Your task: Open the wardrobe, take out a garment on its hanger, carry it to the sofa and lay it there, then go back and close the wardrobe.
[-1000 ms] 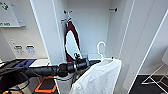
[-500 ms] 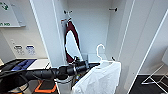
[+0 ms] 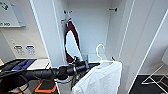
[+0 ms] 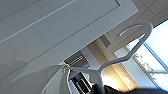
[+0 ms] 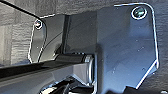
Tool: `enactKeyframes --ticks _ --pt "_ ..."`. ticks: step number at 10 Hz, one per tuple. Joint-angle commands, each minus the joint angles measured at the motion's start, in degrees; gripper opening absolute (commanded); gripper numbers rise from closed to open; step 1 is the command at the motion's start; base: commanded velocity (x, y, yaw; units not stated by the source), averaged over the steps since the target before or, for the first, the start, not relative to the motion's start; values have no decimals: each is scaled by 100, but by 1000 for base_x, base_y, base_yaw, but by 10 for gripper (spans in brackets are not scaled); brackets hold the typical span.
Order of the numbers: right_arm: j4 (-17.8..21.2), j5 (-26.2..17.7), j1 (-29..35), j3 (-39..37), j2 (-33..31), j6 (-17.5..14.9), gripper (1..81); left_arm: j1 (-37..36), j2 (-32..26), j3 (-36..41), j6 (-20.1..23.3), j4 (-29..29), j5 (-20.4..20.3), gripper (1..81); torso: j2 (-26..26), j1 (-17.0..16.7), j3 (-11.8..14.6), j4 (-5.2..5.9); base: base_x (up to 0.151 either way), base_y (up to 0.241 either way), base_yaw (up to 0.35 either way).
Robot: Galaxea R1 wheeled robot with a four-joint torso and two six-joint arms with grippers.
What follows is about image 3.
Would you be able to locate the pale grey hanger with T-shirt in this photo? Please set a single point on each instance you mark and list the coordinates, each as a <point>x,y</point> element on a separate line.
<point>100,61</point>

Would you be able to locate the white T-shirt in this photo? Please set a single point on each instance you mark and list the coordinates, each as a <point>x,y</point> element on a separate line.
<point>100,80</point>

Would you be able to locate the white wardrobe door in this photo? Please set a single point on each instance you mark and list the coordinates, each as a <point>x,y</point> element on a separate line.
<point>143,20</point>
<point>43,33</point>

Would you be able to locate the maroon and white jacket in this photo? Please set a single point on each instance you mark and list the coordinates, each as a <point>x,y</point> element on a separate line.
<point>71,43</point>

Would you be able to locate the flat white board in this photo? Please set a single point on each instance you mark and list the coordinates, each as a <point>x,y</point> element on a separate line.
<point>41,62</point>

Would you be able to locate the white wardrobe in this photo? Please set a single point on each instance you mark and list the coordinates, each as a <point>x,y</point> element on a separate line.
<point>90,26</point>

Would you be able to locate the white label with orange band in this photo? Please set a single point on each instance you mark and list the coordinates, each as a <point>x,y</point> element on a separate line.
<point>62,22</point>

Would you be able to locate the white hanger with jacket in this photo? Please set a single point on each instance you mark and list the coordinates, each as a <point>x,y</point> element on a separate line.
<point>68,20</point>

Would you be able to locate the blue plastic object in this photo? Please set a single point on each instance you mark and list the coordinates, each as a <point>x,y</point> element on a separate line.
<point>20,63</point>

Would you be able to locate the black wardrobe hook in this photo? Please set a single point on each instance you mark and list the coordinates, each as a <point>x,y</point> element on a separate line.
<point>113,9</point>
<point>68,12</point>

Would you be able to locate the white high stool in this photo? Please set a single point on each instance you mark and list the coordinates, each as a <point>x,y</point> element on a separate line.
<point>165,56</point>

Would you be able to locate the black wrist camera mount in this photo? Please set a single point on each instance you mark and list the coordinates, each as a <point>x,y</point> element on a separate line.
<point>75,61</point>

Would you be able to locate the wall sign with blue print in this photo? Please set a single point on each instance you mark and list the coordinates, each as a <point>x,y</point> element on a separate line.
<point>31,50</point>

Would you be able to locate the wall sign with dark print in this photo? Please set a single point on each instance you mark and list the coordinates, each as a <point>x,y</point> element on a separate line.
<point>19,50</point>

